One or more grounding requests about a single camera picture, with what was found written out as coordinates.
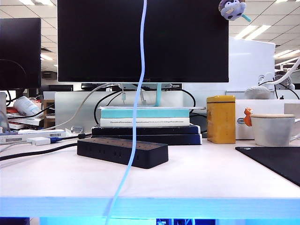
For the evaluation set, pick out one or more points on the teal book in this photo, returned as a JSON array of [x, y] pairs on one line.
[[159, 114]]

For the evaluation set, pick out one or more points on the white book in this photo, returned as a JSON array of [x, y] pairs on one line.
[[164, 122]]

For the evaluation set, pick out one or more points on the teal monitor stand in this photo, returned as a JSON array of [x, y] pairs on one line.
[[159, 96]]

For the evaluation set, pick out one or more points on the black power strip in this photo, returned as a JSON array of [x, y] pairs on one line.
[[105, 152]]

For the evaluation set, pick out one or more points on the yellow tin box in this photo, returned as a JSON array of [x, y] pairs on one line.
[[220, 119]]

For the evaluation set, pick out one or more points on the small clear stand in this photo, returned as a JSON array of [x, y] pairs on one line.
[[77, 129]]

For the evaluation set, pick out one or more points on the large black AOC monitor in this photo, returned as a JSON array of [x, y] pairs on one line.
[[187, 42]]

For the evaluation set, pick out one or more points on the orange fox figure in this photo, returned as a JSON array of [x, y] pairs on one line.
[[247, 117]]

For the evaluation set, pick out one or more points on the wooden shelf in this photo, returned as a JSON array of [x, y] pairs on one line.
[[49, 110]]

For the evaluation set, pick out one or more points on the white round object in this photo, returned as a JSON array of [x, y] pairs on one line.
[[257, 92]]

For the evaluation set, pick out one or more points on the white board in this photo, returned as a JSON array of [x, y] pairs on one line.
[[250, 65]]

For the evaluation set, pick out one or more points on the small white adapter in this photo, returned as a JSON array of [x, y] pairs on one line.
[[38, 141]]

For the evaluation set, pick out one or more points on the long white barcode box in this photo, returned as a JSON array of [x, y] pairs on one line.
[[35, 135]]

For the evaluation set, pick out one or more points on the white ceramic mug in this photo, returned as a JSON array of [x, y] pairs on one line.
[[269, 131]]

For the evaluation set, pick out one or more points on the wooden mug lid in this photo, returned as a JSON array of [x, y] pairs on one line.
[[272, 116]]

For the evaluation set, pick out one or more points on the white plastic bottle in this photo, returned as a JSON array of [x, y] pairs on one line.
[[25, 105]]

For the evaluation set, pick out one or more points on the stack of books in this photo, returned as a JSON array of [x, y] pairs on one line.
[[25, 121]]

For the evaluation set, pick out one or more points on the grey purple plush toy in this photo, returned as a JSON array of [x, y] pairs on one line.
[[230, 10]]

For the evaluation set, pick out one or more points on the black mouse pad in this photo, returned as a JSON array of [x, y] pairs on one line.
[[276, 161]]

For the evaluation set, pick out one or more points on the white desk fan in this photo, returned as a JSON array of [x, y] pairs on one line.
[[284, 85]]

